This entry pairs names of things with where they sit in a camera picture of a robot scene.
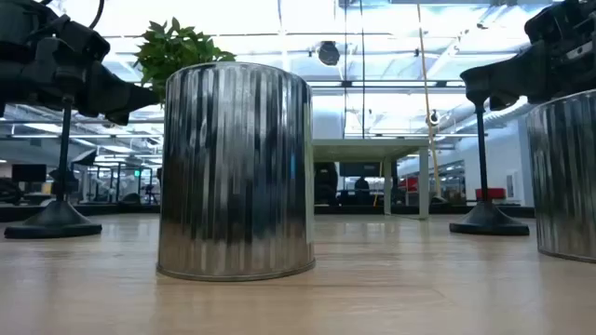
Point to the black studio softbox light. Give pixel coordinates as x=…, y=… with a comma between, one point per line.
x=85, y=158

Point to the black display screen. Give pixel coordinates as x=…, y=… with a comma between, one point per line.
x=361, y=168

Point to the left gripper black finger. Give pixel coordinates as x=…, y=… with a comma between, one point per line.
x=135, y=95
x=95, y=93

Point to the black computer monitor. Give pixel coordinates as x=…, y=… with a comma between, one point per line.
x=29, y=172

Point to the green tree in black pot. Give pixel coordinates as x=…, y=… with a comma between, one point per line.
x=172, y=51

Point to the person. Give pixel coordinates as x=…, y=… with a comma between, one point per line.
x=361, y=186

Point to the small black hanging reel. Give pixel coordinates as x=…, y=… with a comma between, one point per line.
x=433, y=117

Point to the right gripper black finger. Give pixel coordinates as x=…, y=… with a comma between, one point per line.
x=505, y=102
x=503, y=76

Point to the black office chair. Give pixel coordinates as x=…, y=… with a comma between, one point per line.
x=326, y=181

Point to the mint green perforated metal shelf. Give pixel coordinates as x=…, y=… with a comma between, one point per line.
x=363, y=149

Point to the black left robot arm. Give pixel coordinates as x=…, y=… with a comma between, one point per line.
x=14, y=28

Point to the black aluminium table frame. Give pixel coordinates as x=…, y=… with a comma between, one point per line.
x=121, y=210

